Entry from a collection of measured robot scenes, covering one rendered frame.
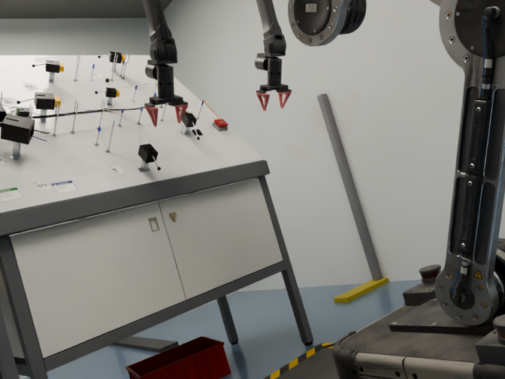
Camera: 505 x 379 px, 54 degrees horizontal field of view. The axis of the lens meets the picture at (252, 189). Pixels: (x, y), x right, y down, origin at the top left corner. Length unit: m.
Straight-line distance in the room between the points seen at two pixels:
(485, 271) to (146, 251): 1.19
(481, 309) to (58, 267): 1.26
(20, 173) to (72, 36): 2.85
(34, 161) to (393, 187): 1.97
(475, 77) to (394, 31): 1.84
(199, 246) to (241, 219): 0.26
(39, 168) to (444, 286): 1.36
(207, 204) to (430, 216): 1.36
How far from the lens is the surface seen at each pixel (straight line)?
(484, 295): 1.21
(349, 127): 3.17
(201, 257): 2.03
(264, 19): 2.08
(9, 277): 1.72
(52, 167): 1.91
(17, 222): 1.71
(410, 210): 3.00
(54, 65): 2.41
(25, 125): 1.85
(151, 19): 1.80
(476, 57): 1.11
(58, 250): 1.78
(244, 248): 2.16
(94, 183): 1.86
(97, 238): 1.83
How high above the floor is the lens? 0.65
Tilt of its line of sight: 3 degrees up
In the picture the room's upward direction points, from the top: 17 degrees counter-clockwise
